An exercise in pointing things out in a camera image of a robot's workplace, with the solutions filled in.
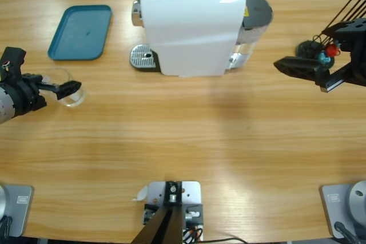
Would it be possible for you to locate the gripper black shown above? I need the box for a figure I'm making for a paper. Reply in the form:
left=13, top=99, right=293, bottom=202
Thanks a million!
left=0, top=74, right=83, bottom=117
left=273, top=18, right=366, bottom=94

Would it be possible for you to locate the white capsule coffee machine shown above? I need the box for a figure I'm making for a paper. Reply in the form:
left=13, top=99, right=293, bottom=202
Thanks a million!
left=130, top=0, right=248, bottom=78

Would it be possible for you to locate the red orange wire bundle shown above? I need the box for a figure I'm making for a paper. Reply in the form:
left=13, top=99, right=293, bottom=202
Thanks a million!
left=182, top=225, right=204, bottom=243

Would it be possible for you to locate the chrome slotted drip tray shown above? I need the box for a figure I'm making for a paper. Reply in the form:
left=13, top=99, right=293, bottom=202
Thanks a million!
left=130, top=43, right=161, bottom=73

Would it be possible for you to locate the black clamp bracket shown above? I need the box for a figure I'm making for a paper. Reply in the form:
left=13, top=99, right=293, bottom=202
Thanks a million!
left=142, top=203, right=204, bottom=227

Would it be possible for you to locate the water tank with dark lid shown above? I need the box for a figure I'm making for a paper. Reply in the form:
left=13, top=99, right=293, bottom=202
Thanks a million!
left=225, top=0, right=274, bottom=70

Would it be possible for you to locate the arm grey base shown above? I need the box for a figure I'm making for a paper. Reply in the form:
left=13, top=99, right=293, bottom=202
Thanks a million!
left=319, top=180, right=366, bottom=239
left=0, top=183, right=34, bottom=238

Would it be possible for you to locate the white mount plate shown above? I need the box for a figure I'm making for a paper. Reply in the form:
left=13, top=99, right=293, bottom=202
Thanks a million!
left=144, top=180, right=204, bottom=242

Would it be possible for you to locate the white paper tab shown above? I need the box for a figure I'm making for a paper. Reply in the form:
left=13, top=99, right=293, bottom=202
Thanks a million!
left=131, top=185, right=149, bottom=202

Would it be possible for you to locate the black capsule holder with rods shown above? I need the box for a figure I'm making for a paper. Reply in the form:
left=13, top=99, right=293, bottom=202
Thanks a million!
left=296, top=0, right=366, bottom=70

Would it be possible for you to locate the clear drinking glass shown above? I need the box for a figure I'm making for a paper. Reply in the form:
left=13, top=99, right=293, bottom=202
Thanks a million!
left=41, top=67, right=87, bottom=108

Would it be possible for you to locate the red coffee capsule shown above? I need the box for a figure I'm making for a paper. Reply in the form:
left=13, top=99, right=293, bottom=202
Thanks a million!
left=325, top=43, right=340, bottom=58

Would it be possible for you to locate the teal plastic tray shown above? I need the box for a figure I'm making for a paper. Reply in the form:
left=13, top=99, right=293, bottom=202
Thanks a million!
left=47, top=4, right=113, bottom=62

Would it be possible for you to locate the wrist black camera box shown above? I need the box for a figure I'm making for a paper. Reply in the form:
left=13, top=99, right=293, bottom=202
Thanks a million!
left=0, top=46, right=27, bottom=79

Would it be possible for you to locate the black camera post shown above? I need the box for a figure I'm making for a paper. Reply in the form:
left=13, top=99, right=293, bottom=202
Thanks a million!
left=130, top=181, right=184, bottom=244

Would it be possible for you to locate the black base cable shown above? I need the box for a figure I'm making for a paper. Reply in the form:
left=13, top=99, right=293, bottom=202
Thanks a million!
left=0, top=215, right=14, bottom=239
left=333, top=221, right=361, bottom=244

